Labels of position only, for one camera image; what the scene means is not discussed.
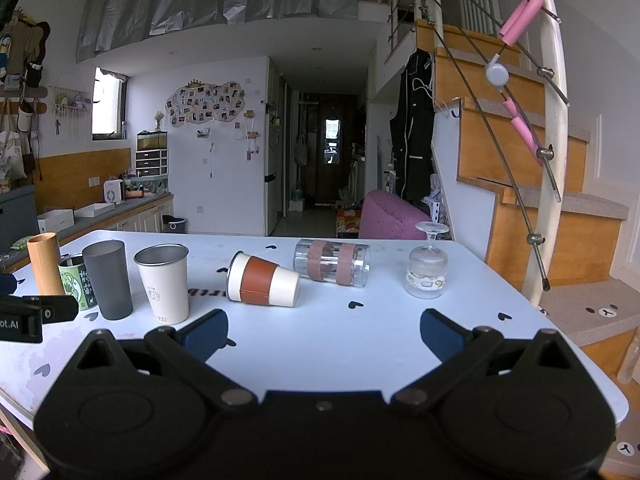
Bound bamboo cup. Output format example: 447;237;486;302
26;232;66;296

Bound grey curtain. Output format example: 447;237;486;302
75;0;359;64

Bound window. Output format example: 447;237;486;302
91;66;129;142

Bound white railing post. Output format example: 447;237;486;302
521;0;572;308

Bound clear glass tumbler brown bands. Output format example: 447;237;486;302
292;238;371;289

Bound kitchen counter cabinet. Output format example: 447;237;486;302
0;192;175;273

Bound pink armchair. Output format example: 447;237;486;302
358;189;432;241

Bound black hanging coat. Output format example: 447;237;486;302
389;48;437;204

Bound wooden staircase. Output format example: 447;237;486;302
415;18;640;386

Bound white plastic rack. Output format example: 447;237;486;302
423;174;447;227

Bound green patterned mug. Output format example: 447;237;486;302
57;254;99;312

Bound clear stemmed glass cup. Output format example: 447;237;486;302
404;221;450;300

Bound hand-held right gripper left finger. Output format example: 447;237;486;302
73;308;260;406

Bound dark entrance door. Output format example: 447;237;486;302
314;102;352;207

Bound hanging tote bags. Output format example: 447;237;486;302
0;7;52;196

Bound round white device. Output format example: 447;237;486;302
484;54;510;87

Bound cloud-shaped photo board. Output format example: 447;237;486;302
165;79;247;127

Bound pink foam tube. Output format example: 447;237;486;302
500;0;543;47
501;96;545;157

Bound small drawer organiser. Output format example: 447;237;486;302
134;150;169;179

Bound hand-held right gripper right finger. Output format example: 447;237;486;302
390;308;581;406

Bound glass fish tank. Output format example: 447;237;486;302
136;130;169;152

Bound white cup with brown sleeve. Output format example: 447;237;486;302
227;251;301;309

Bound white cardboard box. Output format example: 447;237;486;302
37;208;76;234

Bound white metal cup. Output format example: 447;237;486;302
133;243;191;326

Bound grey plastic cup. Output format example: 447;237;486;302
82;239;134;321

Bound colourful printed box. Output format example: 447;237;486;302
335;208;363;239

